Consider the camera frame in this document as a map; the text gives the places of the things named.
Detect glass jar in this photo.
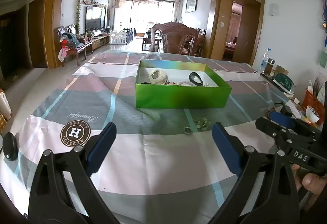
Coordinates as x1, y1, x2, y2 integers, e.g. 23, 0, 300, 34
263, 58, 275, 76

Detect green white pouch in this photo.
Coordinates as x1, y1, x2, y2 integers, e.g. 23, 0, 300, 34
273, 73, 295, 94

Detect black wrist watch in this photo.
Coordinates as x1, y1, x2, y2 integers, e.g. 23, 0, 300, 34
189, 72, 203, 87

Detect orange plastic basket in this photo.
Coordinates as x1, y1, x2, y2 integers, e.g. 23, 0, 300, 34
303, 90, 325, 125

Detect green jewelry box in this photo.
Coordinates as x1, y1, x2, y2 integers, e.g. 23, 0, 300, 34
135, 59, 232, 109

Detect brown bead bracelet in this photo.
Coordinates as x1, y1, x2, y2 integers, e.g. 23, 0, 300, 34
141, 81, 180, 86

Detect flat screen television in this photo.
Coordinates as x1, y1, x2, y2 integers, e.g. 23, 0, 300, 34
85, 6, 106, 32

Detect checkered tablecloth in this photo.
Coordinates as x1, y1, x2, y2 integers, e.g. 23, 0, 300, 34
1, 51, 287, 223

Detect wooden armchair with clothes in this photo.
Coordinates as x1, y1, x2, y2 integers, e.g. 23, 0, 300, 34
57, 26, 93, 66

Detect right hand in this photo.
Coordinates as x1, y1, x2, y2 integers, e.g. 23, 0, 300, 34
291, 164, 326, 196

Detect white baby fence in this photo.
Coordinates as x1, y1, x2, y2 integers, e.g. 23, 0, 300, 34
109, 30, 127, 45

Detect dark wooden dining chair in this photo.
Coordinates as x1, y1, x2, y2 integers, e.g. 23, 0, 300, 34
150, 22, 206, 56

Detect wooden tv cabinet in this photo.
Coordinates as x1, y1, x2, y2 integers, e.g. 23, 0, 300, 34
85, 34, 110, 51

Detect green vine garland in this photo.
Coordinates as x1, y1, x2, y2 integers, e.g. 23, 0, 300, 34
75, 0, 81, 34

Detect framed wall picture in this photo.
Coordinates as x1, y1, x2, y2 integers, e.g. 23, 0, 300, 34
185, 0, 197, 13

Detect red white paper bag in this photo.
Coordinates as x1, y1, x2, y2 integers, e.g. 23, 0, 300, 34
0, 90, 12, 120

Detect black oval case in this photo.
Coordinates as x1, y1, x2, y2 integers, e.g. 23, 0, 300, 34
3, 132, 18, 161

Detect clear water bottle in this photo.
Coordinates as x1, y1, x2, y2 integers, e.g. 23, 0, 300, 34
259, 48, 271, 73

